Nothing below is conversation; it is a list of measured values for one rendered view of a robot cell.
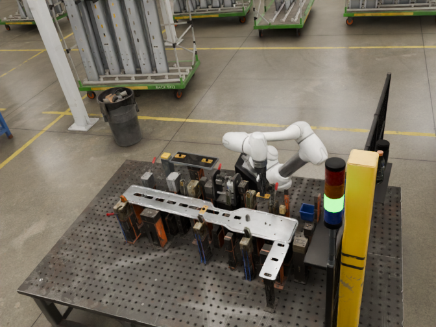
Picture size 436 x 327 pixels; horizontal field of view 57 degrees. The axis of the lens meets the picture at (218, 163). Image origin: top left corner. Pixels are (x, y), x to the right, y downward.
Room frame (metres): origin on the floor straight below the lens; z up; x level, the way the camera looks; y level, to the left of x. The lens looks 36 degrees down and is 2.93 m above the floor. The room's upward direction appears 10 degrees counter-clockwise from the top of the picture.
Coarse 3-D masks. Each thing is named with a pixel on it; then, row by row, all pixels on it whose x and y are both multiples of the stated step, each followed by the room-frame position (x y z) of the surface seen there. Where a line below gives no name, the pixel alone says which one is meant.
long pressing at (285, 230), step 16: (128, 192) 2.49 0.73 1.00; (144, 192) 2.46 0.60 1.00; (160, 192) 2.43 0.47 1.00; (160, 208) 2.24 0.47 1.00; (176, 208) 2.21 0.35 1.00; (208, 208) 2.15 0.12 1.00; (240, 208) 2.09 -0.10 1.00; (224, 224) 1.97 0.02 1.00; (240, 224) 1.94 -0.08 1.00; (256, 224) 1.91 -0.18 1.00; (272, 224) 1.89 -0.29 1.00; (288, 224) 1.86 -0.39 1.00; (272, 240) 1.76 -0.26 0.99; (288, 240) 1.73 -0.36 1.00
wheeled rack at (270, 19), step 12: (252, 0) 8.20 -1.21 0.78; (264, 0) 9.04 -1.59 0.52; (276, 0) 9.74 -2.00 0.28; (300, 0) 7.83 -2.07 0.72; (312, 0) 9.28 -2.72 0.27; (264, 12) 8.97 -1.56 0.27; (276, 12) 8.67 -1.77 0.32; (288, 12) 8.55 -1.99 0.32; (300, 12) 7.83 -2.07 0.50; (264, 24) 8.17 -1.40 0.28; (276, 24) 8.04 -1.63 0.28; (288, 24) 7.94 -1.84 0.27; (300, 24) 7.82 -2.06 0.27
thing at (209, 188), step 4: (208, 180) 2.38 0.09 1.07; (208, 184) 2.33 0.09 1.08; (204, 188) 2.32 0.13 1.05; (208, 188) 2.30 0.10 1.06; (212, 188) 2.30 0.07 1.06; (208, 192) 2.30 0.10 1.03; (212, 192) 2.29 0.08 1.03; (208, 196) 2.30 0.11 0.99; (212, 196) 2.29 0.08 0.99; (208, 200) 2.32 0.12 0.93; (212, 200) 2.30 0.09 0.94; (216, 204) 2.31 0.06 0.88; (212, 212) 2.31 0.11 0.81; (216, 212) 2.29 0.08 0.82
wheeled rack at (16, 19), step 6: (18, 6) 13.00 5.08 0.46; (66, 12) 12.09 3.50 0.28; (12, 18) 12.47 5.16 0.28; (18, 18) 12.14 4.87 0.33; (60, 18) 11.80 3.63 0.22; (0, 24) 12.31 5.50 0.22; (6, 24) 12.18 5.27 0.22; (12, 24) 12.07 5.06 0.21; (18, 24) 11.96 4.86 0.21; (24, 24) 11.85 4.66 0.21; (30, 24) 11.73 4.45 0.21
